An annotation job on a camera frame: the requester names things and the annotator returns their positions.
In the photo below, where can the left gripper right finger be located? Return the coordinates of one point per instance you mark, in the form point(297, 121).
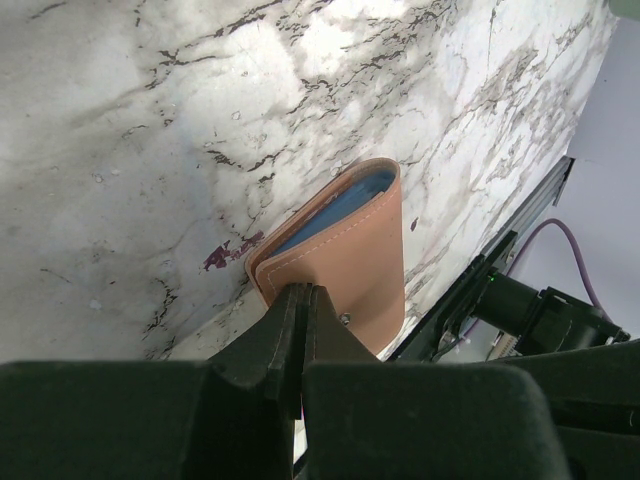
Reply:
point(368, 419)

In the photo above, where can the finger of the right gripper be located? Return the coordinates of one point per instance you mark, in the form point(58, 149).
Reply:
point(593, 396)

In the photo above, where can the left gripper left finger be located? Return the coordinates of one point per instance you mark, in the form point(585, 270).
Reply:
point(228, 417)

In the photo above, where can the tan leather card holder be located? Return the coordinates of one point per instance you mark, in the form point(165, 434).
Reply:
point(348, 239)

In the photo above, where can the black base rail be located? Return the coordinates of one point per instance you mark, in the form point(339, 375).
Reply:
point(439, 330)

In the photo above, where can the aluminium frame rail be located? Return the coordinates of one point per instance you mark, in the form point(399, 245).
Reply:
point(547, 193)

